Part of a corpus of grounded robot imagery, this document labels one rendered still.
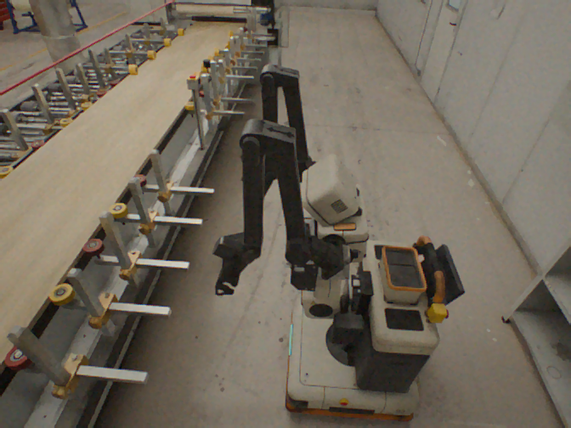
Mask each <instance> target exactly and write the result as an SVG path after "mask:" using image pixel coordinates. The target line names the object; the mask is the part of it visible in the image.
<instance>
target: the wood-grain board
mask: <svg viewBox="0 0 571 428"><path fill-rule="evenodd" d="M241 27H243V28H244V27H245V26H244V25H221V24H205V23H194V24H193V25H192V26H190V27H189V28H188V29H187V30H186V31H184V36H178V37H176V38H174V39H173V40H171V44H172V45H171V47H164V48H163V49H162V50H161V51H158V52H157V53H156V54H155V55H156V57H155V59H154V60H153V59H149V60H148V61H147V62H145V63H144V64H143V65H141V66H140V67H139V68H138V69H139V72H138V74H137V75H130V76H128V77H127V78H125V79H124V80H122V81H121V82H119V83H118V84H117V85H116V86H115V87H114V88H113V89H112V90H110V91H109V92H108V93H106V94H105V95H104V96H103V97H101V98H100V99H99V101H97V102H96V103H95V104H93V105H92V106H91V107H90V108H88V109H87V110H86V111H83V112H82V114H81V115H80V116H78V117H77V118H76V119H75V120H74V121H73V122H71V123H70V124H69V125H68V126H66V127H65V129H64V130H62V131H61V132H60V133H58V134H57V135H56V136H53V137H52V138H51V139H49V140H48V141H47V143H46V144H44V145H43V146H42V147H41V148H40V149H39V150H37V151H36V152H35V153H34V154H32V155H31V156H30V157H29V158H28V159H27V160H26V161H24V162H23V163H22V164H21V165H19V166H18V167H17V168H15V169H14V170H13V171H12V172H11V173H10V174H9V175H8V176H7V177H6V178H4V179H3V180H2V181H0V374H1V373H2V372H3V371H4V369H5V368H6V366H7V365H6V364H5V357H6V355H7V353H8V352H9V351H10V350H11V349H12V348H13V347H15V346H16V345H14V344H13V343H12V342H11V341H10V340H9V339H8V338H7V335H8V333H9V332H10V331H11V329H12V328H13V326H14V325H21V326H27V327H28V328H29V330H30V331H31V330H32V329H33V326H34V325H35V324H36V322H37V320H38V319H39V318H40V317H41V316H42V314H43V313H44V311H45V310H46V308H47V307H48V305H49V304H50V302H51V301H52V300H51V298H50V296H49V293H50V291H51V290H52V289H53V288H54V287H56V286H59V285H61V284H63V283H64V282H65V281H66V280H67V274H68V273H69V272H70V270H71V269H72V268H74V267H75V266H76V265H77V263H78V262H79V261H80V258H81V257H82V255H83V254H84V252H85V251H84V249H83V246H84V245H85V244H86V242H87V241H89V240H90V239H94V238H95V236H96V235H97V233H98V232H99V230H100V229H101V228H102V224H101V222H100V220H99V215H100V213H101V211H109V210H110V208H111V207H112V206H113V205H115V204H119V202H120V201H121V199H122V197H123V195H124V194H125V193H126V192H127V190H128V189H129V187H128V185H127V181H128V180H129V178H131V177H134V176H137V175H139V174H140V173H141V170H142V169H143V167H144V166H145V164H146V163H147V161H149V160H150V152H151V150H153V149H157V148H158V147H159V144H160V143H161V141H162V140H164V138H165V137H166V135H167V134H168V133H169V131H170V129H171V128H172V126H173V125H174V123H175V122H176V121H177V120H178V119H179V117H180V116H181V114H182V113H183V112H184V110H185V103H187V102H190V101H191V100H192V99H193V97H192V92H191V90H188V84H187V80H186V79H187V78H188V77H189V76H192V75H193V74H194V72H195V71H200V72H201V74H202V73H203V75H204V73H207V74H208V72H209V74H211V71H210V69H208V72H207V71H202V70H201V63H203V60H204V59H207V56H208V54H214V48H220V49H222V50H225V48H224V47H225V45H224V44H227V43H228V41H230V37H229V31H234V32H240V28H241Z"/></svg>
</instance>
